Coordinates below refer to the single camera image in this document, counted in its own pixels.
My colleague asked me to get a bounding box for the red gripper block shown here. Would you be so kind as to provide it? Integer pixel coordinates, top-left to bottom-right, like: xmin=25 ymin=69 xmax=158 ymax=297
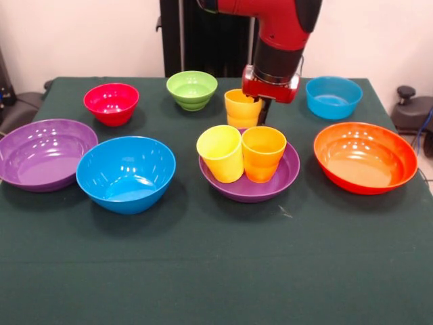
xmin=241 ymin=64 xmax=301 ymax=127

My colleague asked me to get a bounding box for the yellow stepped cup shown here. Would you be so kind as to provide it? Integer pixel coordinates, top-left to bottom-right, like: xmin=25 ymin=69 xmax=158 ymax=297
xmin=224 ymin=89 xmax=264 ymax=129

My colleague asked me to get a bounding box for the orange stepped cup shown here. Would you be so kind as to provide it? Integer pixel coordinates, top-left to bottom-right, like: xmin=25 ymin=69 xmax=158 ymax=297
xmin=241 ymin=126 xmax=288 ymax=183

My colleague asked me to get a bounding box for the yellow smooth cup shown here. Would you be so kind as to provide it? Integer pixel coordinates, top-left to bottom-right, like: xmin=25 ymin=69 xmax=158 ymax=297
xmin=196 ymin=125 xmax=245 ymax=184

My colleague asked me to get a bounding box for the orange large bowl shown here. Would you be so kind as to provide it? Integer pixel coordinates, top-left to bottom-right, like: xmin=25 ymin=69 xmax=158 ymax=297
xmin=313 ymin=121 xmax=419 ymax=196

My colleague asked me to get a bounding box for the blue small bowl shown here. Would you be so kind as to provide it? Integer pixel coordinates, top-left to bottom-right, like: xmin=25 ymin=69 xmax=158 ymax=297
xmin=305 ymin=76 xmax=363 ymax=121

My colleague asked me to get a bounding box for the green small bowl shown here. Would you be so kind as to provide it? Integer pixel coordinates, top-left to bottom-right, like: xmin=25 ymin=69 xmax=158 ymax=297
xmin=166 ymin=70 xmax=219 ymax=112

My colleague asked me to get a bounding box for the black column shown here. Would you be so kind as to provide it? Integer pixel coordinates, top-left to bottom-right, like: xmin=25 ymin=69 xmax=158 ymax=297
xmin=156 ymin=0 xmax=261 ymax=78

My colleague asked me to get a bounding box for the pink-red small bowl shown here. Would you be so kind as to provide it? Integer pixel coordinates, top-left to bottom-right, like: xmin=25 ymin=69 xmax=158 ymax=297
xmin=83 ymin=83 xmax=140 ymax=127

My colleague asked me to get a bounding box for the dark green tablecloth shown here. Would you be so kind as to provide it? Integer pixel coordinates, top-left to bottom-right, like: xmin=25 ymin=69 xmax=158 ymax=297
xmin=0 ymin=76 xmax=433 ymax=325

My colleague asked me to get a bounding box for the blue large bowl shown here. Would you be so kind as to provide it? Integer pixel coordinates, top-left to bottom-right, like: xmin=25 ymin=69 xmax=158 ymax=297
xmin=75 ymin=136 xmax=177 ymax=216

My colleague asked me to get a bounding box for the black equipment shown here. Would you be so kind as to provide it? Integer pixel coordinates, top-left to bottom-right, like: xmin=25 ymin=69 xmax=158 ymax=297
xmin=0 ymin=47 xmax=16 ymax=109

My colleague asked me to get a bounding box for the blue cable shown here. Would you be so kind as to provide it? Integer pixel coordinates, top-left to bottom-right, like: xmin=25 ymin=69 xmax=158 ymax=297
xmin=417 ymin=108 xmax=433 ymax=150

